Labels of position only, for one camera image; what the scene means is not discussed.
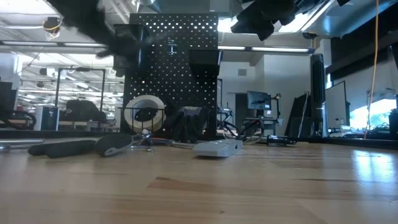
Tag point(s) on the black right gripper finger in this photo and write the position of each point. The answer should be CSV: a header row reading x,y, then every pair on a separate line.
x,y
255,23
283,11

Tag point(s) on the white tape roll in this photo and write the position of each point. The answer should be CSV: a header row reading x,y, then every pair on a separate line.
x,y
130,115

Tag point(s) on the silver open-end wrench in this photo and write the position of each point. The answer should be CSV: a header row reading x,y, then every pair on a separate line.
x,y
21,141

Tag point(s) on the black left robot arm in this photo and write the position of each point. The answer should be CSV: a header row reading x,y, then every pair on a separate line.
x,y
81,15

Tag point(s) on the tall black pegboard bin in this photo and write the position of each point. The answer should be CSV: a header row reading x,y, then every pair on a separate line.
x,y
127,59

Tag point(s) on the black metal pegboard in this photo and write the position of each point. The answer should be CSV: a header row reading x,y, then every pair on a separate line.
x,y
174,84

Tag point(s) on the computer monitor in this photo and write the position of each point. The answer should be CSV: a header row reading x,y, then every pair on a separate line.
x,y
259,100

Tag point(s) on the black ceiling-hung device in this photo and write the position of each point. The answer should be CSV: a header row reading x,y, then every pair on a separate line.
x,y
51,25

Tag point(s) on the black tower column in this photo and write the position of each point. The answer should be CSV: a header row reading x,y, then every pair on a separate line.
x,y
318,87

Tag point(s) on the black work glove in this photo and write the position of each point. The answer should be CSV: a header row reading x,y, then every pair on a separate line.
x,y
186,124

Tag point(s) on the black leaning panel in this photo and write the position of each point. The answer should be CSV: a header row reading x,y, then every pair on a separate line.
x,y
297,115

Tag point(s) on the white standing panel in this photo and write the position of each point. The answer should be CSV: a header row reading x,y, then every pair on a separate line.
x,y
335,105

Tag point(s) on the black C-clamp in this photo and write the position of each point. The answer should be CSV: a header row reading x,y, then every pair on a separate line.
x,y
280,140

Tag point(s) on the white flat device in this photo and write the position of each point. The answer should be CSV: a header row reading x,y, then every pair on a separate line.
x,y
214,148

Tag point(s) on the black stand frame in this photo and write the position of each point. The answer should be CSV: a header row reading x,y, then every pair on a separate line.
x,y
57,87

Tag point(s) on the black aluminium table frame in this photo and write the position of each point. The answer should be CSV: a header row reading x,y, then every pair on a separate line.
x,y
342,142

